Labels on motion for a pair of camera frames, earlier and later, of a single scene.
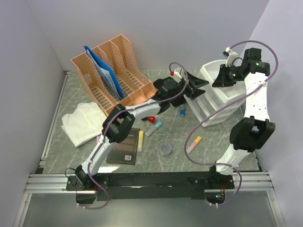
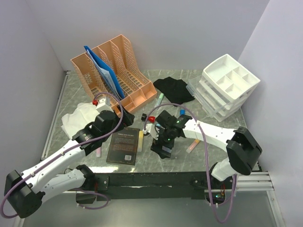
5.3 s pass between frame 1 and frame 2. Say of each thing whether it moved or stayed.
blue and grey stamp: stayed
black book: stayed
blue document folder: stayed
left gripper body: moved
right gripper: moved
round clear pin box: stayed
